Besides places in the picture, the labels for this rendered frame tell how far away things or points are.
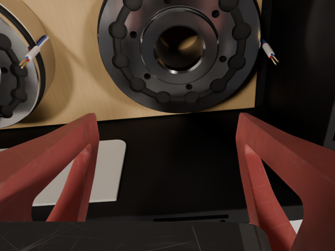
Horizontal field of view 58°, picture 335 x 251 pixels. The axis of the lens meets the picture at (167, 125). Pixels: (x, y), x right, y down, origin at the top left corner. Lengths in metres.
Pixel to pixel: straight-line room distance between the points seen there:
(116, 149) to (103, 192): 0.04
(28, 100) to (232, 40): 0.14
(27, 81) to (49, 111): 0.06
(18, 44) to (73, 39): 0.04
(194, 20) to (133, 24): 0.04
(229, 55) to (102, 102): 0.11
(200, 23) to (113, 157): 0.11
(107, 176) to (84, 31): 0.10
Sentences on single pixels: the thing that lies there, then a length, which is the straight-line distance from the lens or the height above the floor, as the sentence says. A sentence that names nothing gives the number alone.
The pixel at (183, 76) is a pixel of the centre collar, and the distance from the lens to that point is 0.20.
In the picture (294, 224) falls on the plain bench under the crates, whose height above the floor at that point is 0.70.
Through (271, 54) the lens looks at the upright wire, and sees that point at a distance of 0.19.
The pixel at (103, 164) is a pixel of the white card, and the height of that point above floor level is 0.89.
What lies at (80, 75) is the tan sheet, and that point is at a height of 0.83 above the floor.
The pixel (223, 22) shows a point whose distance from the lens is 0.19.
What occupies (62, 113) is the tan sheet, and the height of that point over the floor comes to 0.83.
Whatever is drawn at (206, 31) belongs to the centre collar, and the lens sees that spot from 0.19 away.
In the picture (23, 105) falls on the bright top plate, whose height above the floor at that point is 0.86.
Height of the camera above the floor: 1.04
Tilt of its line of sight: 53 degrees down
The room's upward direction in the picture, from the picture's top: 179 degrees counter-clockwise
